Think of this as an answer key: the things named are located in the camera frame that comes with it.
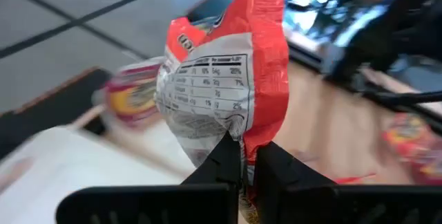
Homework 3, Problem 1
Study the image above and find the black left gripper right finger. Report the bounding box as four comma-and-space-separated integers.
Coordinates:
255, 141, 442, 224

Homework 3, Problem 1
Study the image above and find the black hazard-striped floor mat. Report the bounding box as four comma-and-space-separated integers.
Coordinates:
0, 66, 111, 159

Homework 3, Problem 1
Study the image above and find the dark red Maruchan ramen pack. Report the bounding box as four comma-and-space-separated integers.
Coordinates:
103, 63, 165, 128

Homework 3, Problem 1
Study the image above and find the orange Maruchan ramen pack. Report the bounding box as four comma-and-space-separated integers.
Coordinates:
381, 113, 442, 185
155, 0, 291, 224

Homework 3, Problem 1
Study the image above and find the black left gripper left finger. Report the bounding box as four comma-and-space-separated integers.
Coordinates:
57, 132, 241, 224

